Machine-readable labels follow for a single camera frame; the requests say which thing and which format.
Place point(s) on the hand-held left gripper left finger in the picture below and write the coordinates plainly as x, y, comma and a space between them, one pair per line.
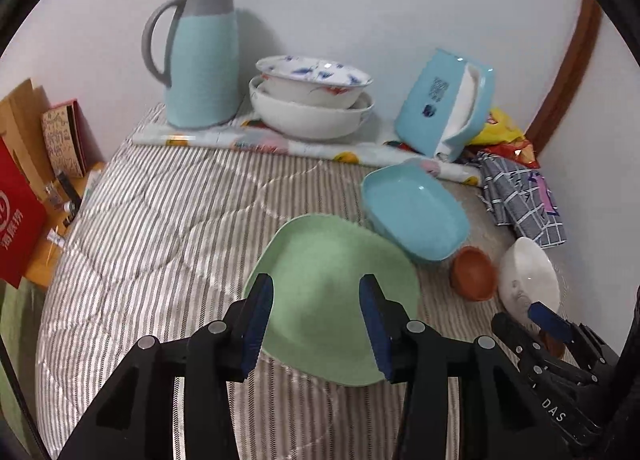
260, 320

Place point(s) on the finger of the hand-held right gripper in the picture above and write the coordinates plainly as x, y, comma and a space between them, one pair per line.
510, 332
547, 317

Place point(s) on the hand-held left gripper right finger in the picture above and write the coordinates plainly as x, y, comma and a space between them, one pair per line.
372, 325

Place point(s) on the plain white bowl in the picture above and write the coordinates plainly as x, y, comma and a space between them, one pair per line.
530, 272

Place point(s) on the green plate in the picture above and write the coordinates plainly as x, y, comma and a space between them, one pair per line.
320, 280

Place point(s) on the small brown bowl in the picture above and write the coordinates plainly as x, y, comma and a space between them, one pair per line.
472, 272

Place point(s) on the light blue rectangular dish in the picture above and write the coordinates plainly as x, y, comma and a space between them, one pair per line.
415, 210

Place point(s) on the grey checked cloth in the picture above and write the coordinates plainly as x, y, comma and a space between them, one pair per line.
520, 205

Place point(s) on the striped quilt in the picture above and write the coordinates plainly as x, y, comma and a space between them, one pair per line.
165, 240

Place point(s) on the red snack packet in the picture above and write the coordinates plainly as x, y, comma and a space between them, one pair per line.
520, 152

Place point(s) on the fruit printed oilcloth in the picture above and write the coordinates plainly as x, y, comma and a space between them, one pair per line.
225, 140

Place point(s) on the yellow snack packet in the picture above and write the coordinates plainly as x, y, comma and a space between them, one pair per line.
500, 130

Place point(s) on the large white bowl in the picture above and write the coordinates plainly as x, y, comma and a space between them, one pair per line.
305, 122

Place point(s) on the wooden nightstand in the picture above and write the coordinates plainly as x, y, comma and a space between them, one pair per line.
45, 265

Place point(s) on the small dark bottle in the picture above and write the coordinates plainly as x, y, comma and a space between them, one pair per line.
67, 192

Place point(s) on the white bowl with blue print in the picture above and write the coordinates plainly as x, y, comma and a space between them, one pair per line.
310, 87

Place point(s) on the light blue thermos jug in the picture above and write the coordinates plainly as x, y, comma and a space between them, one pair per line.
200, 70

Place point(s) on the red paper bag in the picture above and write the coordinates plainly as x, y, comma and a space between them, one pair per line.
20, 225

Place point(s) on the printed gift box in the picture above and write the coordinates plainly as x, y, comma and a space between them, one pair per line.
62, 140

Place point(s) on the brown cardboard box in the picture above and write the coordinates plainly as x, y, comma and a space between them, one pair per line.
22, 120

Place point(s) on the brown wooden door frame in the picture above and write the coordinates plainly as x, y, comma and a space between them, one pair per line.
570, 75

